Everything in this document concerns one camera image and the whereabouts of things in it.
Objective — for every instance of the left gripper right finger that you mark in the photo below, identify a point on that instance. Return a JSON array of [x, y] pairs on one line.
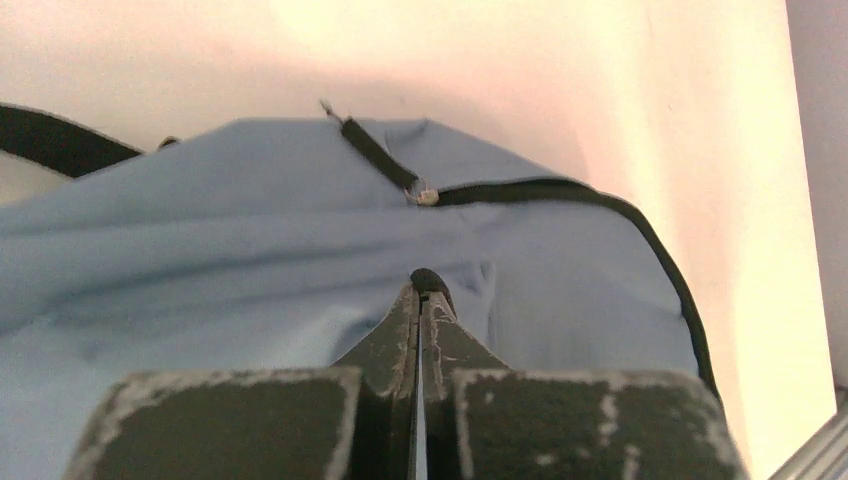
[[485, 420]]

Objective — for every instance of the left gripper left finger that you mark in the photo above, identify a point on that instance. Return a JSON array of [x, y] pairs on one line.
[[354, 419]]

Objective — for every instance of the blue-grey student backpack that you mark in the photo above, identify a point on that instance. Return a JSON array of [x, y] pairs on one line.
[[277, 243]]

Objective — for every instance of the right aluminium corner post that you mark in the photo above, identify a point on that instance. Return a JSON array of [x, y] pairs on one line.
[[824, 455]]

